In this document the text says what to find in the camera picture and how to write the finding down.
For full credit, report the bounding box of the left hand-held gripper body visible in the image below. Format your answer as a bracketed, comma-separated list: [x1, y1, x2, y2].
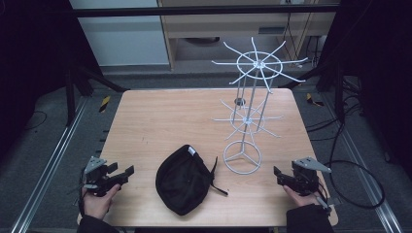
[82, 156, 122, 198]

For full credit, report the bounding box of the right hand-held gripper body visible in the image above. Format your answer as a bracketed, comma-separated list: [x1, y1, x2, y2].
[291, 156, 332, 197]

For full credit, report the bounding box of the person's right hand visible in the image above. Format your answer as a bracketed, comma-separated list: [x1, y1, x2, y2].
[283, 185, 322, 209]

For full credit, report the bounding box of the person's left hand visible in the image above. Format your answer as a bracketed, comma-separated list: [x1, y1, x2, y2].
[82, 183, 121, 221]

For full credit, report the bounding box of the black cap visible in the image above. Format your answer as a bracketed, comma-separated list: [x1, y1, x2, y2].
[154, 144, 229, 217]

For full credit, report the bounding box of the black metal stand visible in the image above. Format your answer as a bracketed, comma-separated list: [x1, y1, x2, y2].
[63, 63, 131, 128]
[277, 60, 347, 124]

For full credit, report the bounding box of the white cabinet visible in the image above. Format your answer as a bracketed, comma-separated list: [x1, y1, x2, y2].
[69, 0, 171, 68]

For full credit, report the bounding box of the light wooden desk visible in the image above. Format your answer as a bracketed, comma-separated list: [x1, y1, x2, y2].
[156, 0, 338, 71]

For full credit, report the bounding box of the metal floor rail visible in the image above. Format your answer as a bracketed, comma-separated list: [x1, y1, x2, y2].
[9, 96, 89, 233]
[323, 92, 404, 233]

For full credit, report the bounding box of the black looped floor cable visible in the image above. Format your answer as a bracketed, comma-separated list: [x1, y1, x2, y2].
[323, 122, 387, 210]

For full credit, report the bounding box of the thin black floor cable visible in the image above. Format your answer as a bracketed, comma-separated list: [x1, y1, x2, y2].
[23, 110, 49, 131]

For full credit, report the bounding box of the white wire display rack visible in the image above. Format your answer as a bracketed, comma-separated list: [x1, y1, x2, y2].
[211, 36, 310, 177]

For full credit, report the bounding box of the black horizontal frame bar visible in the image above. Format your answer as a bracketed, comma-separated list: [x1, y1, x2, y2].
[68, 4, 340, 17]

